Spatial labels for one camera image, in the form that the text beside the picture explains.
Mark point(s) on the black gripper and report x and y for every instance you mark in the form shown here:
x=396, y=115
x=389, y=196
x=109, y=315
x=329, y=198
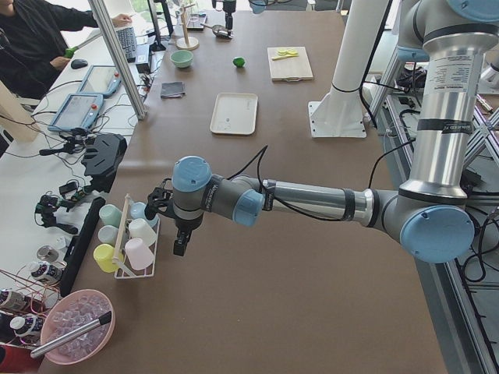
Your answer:
x=181, y=225
x=228, y=8

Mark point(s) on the green lime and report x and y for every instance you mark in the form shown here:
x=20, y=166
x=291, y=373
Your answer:
x=239, y=62

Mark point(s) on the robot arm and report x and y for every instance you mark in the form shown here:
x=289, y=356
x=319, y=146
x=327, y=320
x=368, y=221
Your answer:
x=258, y=6
x=426, y=214

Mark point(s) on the cream rabbit tray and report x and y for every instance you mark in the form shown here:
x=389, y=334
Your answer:
x=234, y=114

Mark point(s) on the metal scoop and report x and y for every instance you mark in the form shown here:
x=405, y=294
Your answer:
x=219, y=31

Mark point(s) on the pink plastic cup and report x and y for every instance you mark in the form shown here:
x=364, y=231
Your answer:
x=139, y=255

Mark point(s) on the cream plastic cup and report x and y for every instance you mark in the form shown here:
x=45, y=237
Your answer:
x=139, y=228

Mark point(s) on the wooden mug tree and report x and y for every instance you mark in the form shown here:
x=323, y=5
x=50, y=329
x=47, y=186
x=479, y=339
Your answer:
x=186, y=42

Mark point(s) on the blue plastic cup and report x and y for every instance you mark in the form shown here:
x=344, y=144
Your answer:
x=137, y=210

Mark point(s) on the yellow plastic knife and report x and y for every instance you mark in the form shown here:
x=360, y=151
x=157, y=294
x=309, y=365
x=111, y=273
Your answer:
x=284, y=56

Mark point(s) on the mint green bowl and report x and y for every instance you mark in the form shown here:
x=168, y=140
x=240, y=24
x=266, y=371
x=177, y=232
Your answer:
x=181, y=59

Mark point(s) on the bamboo cutting board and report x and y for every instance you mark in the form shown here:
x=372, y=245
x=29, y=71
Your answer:
x=290, y=69

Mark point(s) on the pale grey-blue plastic cup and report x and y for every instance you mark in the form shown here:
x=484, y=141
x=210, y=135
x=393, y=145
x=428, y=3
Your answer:
x=108, y=234

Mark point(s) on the green plastic cup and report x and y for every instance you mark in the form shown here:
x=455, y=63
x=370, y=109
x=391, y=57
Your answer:
x=110, y=215

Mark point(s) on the yellow plastic cup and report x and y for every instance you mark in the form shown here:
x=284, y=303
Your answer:
x=103, y=255

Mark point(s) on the grey folded cloth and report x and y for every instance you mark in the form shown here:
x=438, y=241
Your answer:
x=172, y=89

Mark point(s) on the black keyboard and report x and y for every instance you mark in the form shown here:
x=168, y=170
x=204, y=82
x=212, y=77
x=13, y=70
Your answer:
x=127, y=38

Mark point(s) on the black long case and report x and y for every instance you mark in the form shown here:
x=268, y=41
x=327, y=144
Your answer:
x=80, y=248

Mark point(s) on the metal tongs black tip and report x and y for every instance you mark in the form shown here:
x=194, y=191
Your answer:
x=59, y=341

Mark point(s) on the pink ice bowl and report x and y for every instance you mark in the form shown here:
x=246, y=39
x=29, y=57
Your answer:
x=72, y=312

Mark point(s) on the white bottle dark label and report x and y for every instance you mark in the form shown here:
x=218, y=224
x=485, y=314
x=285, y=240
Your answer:
x=45, y=272

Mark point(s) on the blue teach pendant far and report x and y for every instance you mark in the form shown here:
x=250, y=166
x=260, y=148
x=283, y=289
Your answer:
x=101, y=79

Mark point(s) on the blue teach pendant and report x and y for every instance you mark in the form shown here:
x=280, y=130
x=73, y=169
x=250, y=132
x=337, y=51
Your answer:
x=79, y=110
x=101, y=79

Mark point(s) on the black computer mouse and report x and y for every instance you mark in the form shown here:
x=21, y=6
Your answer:
x=78, y=63

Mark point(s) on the blue teach pendant near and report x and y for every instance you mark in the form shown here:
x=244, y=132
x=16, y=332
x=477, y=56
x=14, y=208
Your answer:
x=79, y=110

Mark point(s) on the person in black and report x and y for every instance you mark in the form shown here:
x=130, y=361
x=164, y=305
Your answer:
x=33, y=48

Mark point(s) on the white wire cup rack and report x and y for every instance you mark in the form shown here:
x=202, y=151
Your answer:
x=125, y=270

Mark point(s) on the black plastic bracket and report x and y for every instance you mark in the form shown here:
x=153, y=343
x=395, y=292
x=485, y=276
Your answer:
x=101, y=160

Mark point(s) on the aluminium frame post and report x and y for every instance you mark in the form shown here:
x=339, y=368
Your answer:
x=106, y=26

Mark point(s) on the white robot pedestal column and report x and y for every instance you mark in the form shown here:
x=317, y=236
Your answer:
x=340, y=112

